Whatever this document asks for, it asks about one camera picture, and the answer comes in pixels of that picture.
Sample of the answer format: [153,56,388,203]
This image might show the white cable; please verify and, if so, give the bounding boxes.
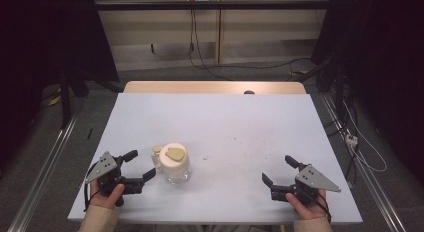
[342,101,388,173]

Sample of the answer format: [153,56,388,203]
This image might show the wooden table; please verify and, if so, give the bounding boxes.
[123,80,307,95]

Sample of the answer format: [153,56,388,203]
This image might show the person's right hand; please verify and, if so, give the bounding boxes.
[285,190,329,221]

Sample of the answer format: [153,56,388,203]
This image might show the right hand-held gripper black cable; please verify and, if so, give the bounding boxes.
[311,188,333,224]

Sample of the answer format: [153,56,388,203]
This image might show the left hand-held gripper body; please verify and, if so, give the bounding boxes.
[84,151,145,207]

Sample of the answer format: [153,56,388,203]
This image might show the black curtain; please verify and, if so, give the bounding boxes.
[310,0,424,185]
[0,0,120,166]

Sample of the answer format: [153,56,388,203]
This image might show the glass cup with cream lid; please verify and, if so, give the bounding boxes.
[150,142,193,185]

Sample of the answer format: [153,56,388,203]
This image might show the metal floor rail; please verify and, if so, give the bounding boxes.
[320,92,408,232]
[6,113,80,232]

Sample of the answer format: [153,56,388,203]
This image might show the white board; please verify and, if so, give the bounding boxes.
[67,92,364,225]

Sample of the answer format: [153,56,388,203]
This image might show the left hand-held gripper black cable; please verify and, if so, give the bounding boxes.
[82,163,101,213]

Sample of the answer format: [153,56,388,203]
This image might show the person's left hand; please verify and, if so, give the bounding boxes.
[89,180,126,210]

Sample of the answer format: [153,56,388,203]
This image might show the black wall cables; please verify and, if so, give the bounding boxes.
[187,8,313,82]

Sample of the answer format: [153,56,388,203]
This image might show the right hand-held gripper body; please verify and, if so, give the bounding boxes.
[270,162,342,206]

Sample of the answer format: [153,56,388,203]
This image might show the black horizontal bar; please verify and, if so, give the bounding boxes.
[94,0,334,12]

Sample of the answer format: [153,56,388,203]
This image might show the wooden wall post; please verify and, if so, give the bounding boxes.
[215,0,224,65]

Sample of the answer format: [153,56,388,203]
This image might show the hand-held gripper black cable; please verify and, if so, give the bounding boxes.
[311,188,333,224]
[82,163,101,213]

